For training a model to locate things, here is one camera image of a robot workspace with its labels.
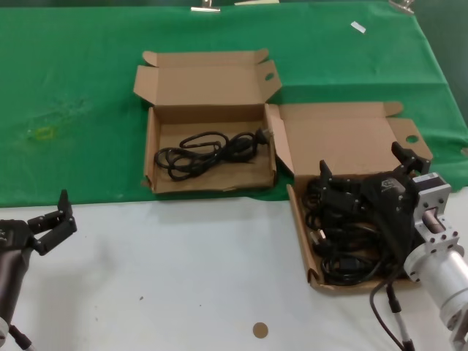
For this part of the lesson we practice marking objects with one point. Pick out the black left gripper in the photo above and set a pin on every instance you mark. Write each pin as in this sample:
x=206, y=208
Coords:
x=14, y=235

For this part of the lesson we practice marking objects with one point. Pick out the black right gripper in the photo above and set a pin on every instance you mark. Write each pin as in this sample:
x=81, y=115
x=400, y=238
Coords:
x=391, y=203

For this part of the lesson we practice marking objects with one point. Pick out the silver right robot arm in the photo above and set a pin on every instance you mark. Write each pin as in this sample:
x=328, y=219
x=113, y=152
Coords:
x=444, y=270

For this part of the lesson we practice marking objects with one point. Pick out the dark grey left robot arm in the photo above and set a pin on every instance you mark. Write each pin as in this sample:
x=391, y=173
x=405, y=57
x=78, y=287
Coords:
x=11, y=281

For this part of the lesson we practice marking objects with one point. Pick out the open brown cardboard box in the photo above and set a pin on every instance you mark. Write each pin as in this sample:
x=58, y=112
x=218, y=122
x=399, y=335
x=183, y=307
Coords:
x=340, y=139

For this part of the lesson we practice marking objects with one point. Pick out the cardboard box with torn edge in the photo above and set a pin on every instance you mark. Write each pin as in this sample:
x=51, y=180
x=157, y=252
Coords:
x=212, y=91

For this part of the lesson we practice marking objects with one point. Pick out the green table cloth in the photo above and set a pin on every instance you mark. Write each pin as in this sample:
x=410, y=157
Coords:
x=73, y=73

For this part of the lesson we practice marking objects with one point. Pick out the small white tape strip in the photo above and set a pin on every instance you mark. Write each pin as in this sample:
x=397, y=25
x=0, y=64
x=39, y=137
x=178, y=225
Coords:
x=358, y=27

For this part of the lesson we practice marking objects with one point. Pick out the silver metal binder clip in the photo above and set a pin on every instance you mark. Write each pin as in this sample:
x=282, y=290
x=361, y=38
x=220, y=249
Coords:
x=205, y=8
x=402, y=5

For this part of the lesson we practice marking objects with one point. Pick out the round brown cardboard disc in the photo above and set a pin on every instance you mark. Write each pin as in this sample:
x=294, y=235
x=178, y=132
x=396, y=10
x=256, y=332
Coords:
x=260, y=330

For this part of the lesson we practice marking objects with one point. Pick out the white paper sheet edge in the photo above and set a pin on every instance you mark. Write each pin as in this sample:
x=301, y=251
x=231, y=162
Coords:
x=256, y=2

